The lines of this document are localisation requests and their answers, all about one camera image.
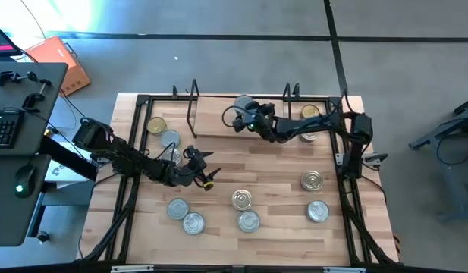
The grey side table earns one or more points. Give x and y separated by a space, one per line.
455 182

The wooden shelf black metal legs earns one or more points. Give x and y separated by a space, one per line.
218 117

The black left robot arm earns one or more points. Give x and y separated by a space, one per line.
123 153

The black keyboard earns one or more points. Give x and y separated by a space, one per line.
4 129

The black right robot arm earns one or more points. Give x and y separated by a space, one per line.
317 123

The yellow tag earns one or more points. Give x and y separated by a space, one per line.
208 186

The black desk clamp mount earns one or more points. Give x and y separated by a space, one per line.
30 100
4 77

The dark desk monitor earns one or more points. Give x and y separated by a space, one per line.
0 43

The black desk caster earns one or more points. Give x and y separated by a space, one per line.
43 237

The black desk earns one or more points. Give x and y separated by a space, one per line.
13 212

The black computer mouse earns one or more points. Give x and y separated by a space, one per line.
25 180

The green label can silver lid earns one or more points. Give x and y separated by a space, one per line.
177 209
249 221
243 102
318 211
170 138
193 223

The orange equipment case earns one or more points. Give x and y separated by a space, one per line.
55 60

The grey clamp bracket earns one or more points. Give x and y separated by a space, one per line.
375 158

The white box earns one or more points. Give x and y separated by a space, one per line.
66 176

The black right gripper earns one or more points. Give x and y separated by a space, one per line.
258 121

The black aluminium table frame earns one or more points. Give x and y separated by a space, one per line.
142 100

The green label can gold lid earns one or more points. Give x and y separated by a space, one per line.
156 125
310 110

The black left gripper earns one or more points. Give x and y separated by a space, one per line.
190 170

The silver table bracket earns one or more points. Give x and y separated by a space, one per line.
131 268
343 270

